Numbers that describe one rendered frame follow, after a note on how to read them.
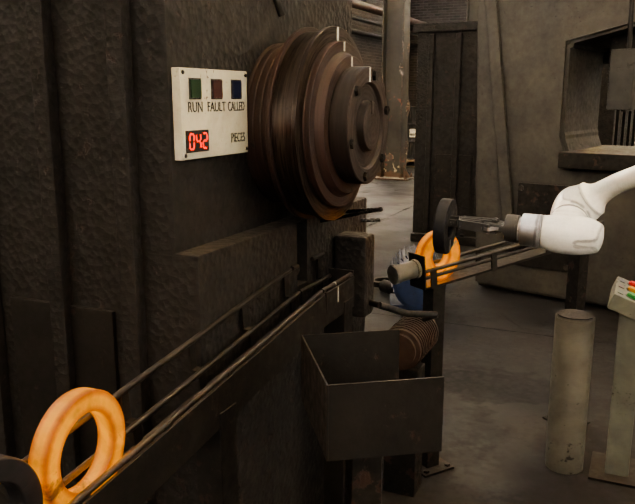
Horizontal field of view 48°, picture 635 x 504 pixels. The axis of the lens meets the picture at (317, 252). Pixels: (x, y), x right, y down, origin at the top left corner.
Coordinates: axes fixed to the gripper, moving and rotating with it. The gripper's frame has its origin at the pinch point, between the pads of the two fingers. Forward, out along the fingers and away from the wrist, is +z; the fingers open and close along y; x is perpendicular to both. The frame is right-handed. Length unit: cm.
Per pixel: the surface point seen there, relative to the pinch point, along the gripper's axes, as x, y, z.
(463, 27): 84, 379, 85
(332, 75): 38, -43, 19
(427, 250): -11.7, 10.3, 7.2
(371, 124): 26.8, -31.6, 13.0
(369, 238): -6.3, -8.2, 19.6
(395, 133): -29, 824, 271
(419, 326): -32.5, 0.2, 5.2
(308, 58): 41, -47, 23
